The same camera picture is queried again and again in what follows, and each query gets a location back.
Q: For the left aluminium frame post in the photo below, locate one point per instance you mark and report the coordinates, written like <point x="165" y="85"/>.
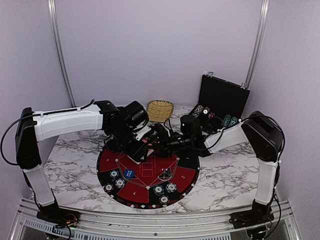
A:
<point x="59" y="51"/>

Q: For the black poker chip case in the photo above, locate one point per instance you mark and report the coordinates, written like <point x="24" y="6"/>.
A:
<point x="222" y="98"/>

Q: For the aluminium frame post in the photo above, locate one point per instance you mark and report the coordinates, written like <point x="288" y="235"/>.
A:
<point x="59" y="51"/>
<point x="260" y="33"/>

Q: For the blue small blind button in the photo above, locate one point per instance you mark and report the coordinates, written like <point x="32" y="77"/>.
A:
<point x="129" y="174"/>

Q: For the aluminium front rail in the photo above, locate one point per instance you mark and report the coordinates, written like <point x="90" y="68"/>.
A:
<point x="97" y="225"/>

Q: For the red dice in case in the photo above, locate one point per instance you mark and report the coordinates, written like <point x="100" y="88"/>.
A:
<point x="211" y="115"/>

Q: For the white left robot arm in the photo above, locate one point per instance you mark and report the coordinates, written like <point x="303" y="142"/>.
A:
<point x="122" y="123"/>

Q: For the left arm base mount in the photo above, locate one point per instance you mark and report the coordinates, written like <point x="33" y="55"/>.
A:
<point x="64" y="223"/>

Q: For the green blue chip stack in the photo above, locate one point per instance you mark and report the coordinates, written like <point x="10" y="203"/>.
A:
<point x="114" y="174"/>
<point x="158" y="190"/>

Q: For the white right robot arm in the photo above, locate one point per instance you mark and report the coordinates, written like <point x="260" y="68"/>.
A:
<point x="262" y="132"/>

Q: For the right aluminium frame post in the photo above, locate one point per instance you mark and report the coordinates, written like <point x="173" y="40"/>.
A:
<point x="260" y="33"/>

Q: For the red playing card deck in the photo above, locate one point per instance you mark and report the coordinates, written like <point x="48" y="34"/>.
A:
<point x="143" y="152"/>

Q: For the green chips in case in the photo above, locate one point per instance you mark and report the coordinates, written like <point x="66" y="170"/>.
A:
<point x="229" y="121"/>

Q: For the clear round dealer button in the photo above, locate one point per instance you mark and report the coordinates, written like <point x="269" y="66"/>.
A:
<point x="165" y="174"/>

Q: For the round red black poker mat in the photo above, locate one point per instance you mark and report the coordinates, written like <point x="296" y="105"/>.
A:
<point x="138" y="191"/>

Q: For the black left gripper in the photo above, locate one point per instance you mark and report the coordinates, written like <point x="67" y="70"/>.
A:
<point x="136" y="152"/>

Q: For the woven bamboo tray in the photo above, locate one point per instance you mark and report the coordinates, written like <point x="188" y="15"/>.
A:
<point x="159" y="110"/>

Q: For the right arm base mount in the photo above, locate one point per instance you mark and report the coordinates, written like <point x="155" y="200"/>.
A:
<point x="251" y="220"/>

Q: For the blue white chips in case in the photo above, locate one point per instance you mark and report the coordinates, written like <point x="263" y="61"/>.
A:
<point x="197" y="111"/>

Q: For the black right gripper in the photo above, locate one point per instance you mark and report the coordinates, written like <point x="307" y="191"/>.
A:
<point x="163" y="140"/>

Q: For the red black chip stack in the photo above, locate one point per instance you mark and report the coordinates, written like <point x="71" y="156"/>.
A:
<point x="164" y="200"/>
<point x="108" y="188"/>

